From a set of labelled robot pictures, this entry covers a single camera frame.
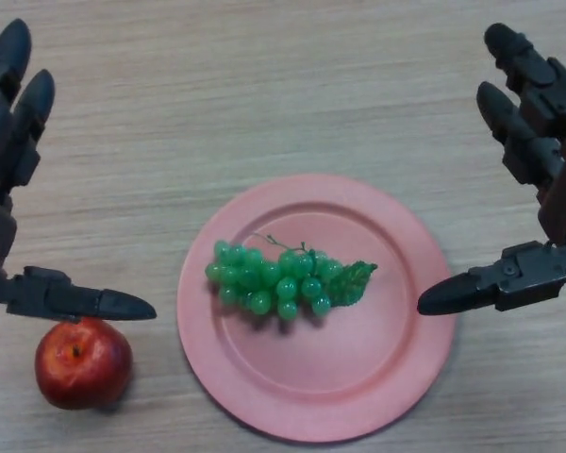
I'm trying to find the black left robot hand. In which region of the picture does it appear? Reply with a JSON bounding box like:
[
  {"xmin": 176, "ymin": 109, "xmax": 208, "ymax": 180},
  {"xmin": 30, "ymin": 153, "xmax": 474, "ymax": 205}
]
[{"xmin": 0, "ymin": 18, "xmax": 158, "ymax": 331}]

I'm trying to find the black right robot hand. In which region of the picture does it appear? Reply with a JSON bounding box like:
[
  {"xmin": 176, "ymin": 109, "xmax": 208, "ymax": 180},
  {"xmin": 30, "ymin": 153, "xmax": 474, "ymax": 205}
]
[{"xmin": 416, "ymin": 22, "xmax": 566, "ymax": 317}]

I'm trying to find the green grape bunch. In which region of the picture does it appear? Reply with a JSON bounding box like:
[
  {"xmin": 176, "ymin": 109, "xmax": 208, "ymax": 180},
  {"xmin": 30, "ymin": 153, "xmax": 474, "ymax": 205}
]
[{"xmin": 204, "ymin": 231, "xmax": 379, "ymax": 323}]

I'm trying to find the pink round plate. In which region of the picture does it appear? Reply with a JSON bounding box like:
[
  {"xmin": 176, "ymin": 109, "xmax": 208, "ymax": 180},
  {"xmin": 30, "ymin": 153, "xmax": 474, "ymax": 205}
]
[{"xmin": 176, "ymin": 173, "xmax": 458, "ymax": 444}]

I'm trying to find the red apple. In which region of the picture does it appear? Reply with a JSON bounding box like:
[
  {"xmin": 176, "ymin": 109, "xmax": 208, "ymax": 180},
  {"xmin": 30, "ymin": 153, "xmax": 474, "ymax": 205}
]
[{"xmin": 34, "ymin": 315, "xmax": 135, "ymax": 411}]

